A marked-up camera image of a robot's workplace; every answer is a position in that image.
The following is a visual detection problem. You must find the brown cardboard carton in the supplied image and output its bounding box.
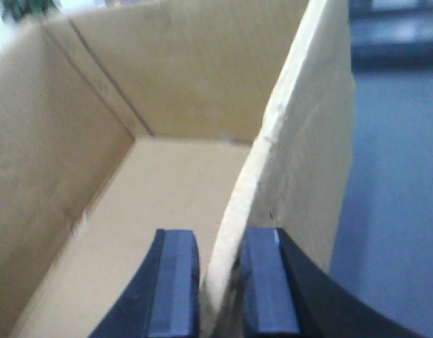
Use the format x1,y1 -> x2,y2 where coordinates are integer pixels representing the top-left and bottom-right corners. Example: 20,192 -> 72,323
0,1 -> 355,337

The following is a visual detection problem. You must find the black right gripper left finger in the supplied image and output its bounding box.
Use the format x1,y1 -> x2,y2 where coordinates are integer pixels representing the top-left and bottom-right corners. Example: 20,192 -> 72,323
90,229 -> 200,337

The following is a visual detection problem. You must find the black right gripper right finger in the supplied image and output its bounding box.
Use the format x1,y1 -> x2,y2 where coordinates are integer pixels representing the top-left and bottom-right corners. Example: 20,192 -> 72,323
239,227 -> 418,337

